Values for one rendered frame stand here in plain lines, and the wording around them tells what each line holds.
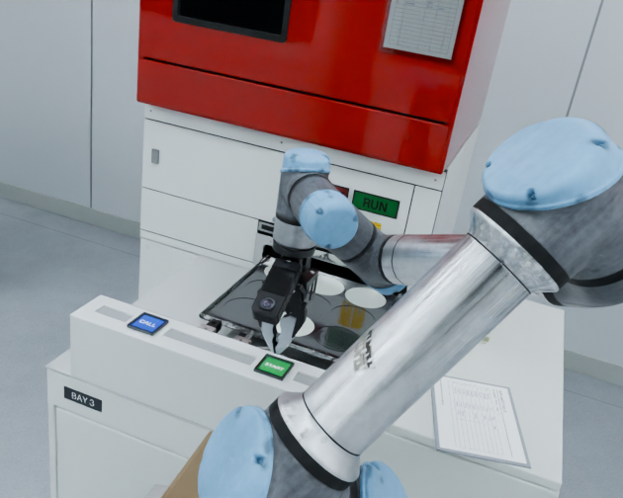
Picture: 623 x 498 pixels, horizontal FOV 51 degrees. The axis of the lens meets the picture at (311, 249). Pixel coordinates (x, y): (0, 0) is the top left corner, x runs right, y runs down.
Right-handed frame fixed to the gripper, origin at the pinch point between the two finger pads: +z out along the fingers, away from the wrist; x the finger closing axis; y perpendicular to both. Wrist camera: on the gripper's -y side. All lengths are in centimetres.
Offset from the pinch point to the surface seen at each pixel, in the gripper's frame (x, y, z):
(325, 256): 9, 57, 7
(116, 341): 29.4, -4.3, 6.7
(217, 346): 11.9, 1.7, 4.7
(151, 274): 61, 58, 29
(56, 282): 165, 139, 101
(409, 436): -26.3, -3.9, 4.8
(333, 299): 1.5, 41.7, 10.3
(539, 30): -23, 207, -48
